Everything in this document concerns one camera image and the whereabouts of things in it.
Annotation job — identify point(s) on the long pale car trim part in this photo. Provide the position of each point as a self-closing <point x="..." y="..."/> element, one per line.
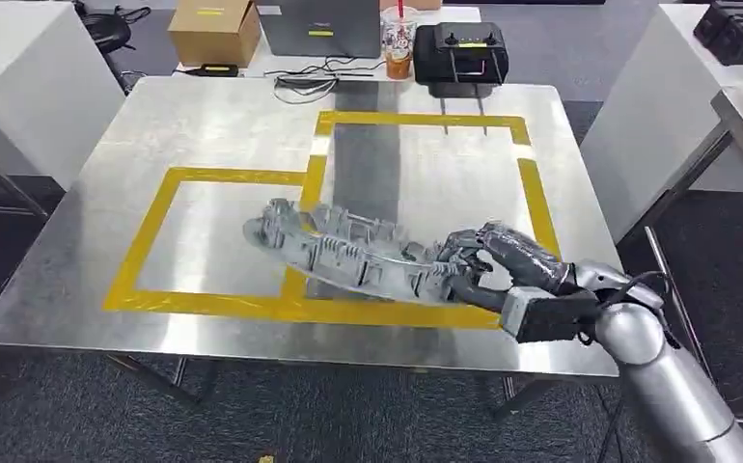
<point x="346" y="255"/>

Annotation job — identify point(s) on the small black device yellow label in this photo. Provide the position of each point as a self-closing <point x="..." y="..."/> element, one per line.
<point x="215" y="69"/>

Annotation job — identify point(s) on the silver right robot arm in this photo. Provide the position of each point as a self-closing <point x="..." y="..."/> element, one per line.
<point x="665" y="377"/>

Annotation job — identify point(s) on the brown cardboard box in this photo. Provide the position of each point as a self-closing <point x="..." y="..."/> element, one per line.
<point x="215" y="32"/>

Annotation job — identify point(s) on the black equipment cases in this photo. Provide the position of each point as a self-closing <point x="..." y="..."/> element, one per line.
<point x="742" y="32"/>

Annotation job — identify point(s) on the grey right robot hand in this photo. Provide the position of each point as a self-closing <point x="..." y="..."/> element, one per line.
<point x="525" y="259"/>

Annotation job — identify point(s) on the clear drink cup red straw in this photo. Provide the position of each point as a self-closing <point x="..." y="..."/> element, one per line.
<point x="399" y="45"/>

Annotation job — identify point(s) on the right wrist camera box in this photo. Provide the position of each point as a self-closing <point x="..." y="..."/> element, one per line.
<point x="550" y="316"/>

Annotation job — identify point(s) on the grey laptop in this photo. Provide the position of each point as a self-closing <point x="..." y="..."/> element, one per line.
<point x="320" y="29"/>

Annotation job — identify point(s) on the black remote controller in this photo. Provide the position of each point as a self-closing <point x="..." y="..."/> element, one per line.
<point x="461" y="54"/>

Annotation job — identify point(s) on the yellow tape marking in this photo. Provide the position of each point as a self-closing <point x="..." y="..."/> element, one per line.
<point x="154" y="211"/>

